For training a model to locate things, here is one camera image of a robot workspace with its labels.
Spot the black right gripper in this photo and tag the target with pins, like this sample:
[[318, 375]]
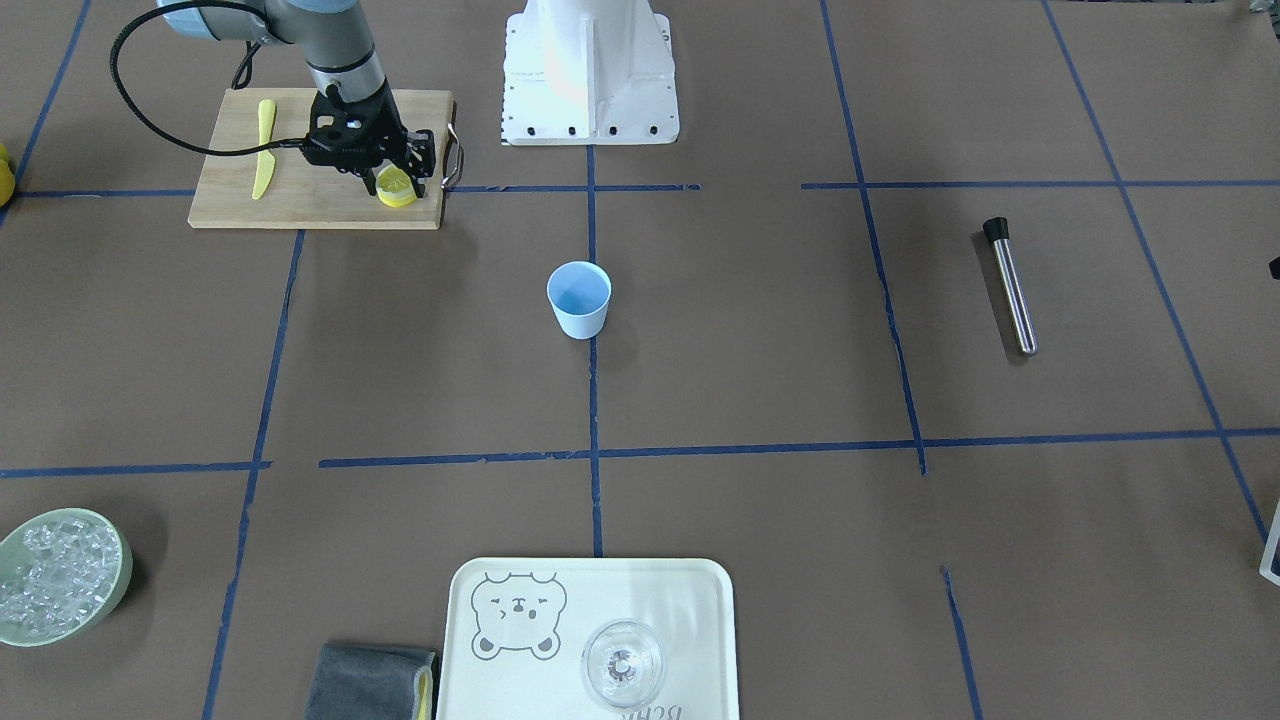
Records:
[[386, 121]]

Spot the yellow lemon slice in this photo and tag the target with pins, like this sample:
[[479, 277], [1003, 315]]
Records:
[[394, 187]]

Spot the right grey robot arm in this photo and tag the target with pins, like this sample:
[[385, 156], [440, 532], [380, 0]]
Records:
[[333, 36]]

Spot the light blue plastic cup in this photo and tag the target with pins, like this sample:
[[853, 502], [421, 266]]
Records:
[[579, 294]]

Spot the whole yellow lemon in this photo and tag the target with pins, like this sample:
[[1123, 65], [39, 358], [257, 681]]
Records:
[[8, 180]]

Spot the bamboo cutting board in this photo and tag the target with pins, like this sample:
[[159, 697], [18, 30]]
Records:
[[301, 196]]

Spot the yellow plastic knife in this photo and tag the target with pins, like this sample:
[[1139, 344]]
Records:
[[265, 161]]

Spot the cream bear serving tray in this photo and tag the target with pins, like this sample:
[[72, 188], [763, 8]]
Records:
[[516, 628]]

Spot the folded grey cloth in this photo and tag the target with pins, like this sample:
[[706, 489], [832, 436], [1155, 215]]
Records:
[[372, 682]]

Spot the green bowl of ice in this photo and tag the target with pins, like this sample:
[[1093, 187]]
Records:
[[63, 573]]

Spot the clear wine glass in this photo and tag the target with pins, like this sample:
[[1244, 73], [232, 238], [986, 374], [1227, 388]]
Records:
[[623, 665]]

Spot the steel muddler black tip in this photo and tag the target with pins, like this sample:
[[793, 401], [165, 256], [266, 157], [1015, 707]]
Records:
[[997, 233]]

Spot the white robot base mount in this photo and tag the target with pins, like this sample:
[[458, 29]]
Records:
[[579, 73]]

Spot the white wire cup rack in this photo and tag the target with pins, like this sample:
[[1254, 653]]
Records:
[[1268, 559]]

